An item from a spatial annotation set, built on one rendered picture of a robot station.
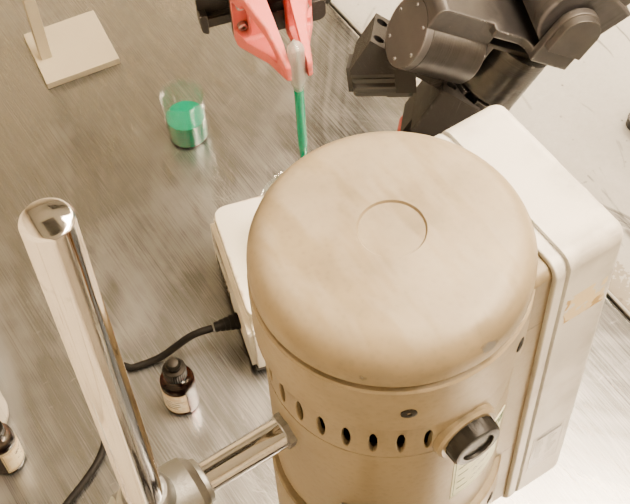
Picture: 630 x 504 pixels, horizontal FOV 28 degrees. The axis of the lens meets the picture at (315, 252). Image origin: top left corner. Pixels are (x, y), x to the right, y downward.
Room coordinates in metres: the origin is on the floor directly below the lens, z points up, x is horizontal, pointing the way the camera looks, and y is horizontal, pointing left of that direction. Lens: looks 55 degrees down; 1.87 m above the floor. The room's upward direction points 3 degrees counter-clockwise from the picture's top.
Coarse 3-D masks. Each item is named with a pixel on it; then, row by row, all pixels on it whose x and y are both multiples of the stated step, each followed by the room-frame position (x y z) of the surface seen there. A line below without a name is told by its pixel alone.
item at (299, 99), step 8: (296, 96) 0.60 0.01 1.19; (296, 104) 0.60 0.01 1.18; (304, 104) 0.60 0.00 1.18; (296, 112) 0.60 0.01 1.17; (304, 112) 0.60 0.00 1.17; (296, 120) 0.60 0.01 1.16; (304, 120) 0.60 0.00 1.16; (304, 128) 0.60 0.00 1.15; (304, 136) 0.60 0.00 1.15; (304, 144) 0.60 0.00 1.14; (304, 152) 0.60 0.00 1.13
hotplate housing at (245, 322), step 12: (216, 228) 0.65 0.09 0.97; (216, 240) 0.64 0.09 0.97; (216, 252) 0.64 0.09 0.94; (228, 264) 0.61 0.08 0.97; (228, 276) 0.60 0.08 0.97; (228, 288) 0.61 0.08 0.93; (240, 300) 0.57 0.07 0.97; (240, 312) 0.56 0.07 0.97; (216, 324) 0.57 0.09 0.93; (228, 324) 0.57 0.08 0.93; (240, 324) 0.57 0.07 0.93; (252, 324) 0.55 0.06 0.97; (252, 336) 0.54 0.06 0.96; (252, 348) 0.54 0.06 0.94; (252, 360) 0.54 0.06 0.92; (264, 360) 0.54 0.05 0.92
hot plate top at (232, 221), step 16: (224, 208) 0.66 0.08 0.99; (240, 208) 0.66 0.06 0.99; (256, 208) 0.65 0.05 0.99; (224, 224) 0.64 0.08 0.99; (240, 224) 0.64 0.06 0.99; (224, 240) 0.62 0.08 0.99; (240, 240) 0.62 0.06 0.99; (240, 256) 0.60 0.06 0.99; (240, 272) 0.59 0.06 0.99; (240, 288) 0.57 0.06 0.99
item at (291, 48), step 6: (288, 48) 0.60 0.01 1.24; (294, 48) 0.60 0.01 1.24; (288, 54) 0.60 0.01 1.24; (294, 54) 0.60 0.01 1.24; (294, 60) 0.60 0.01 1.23; (294, 66) 0.60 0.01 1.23; (294, 72) 0.60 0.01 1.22; (300, 72) 0.60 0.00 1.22; (294, 78) 0.60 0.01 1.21; (300, 78) 0.60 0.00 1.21; (294, 84) 0.60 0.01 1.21
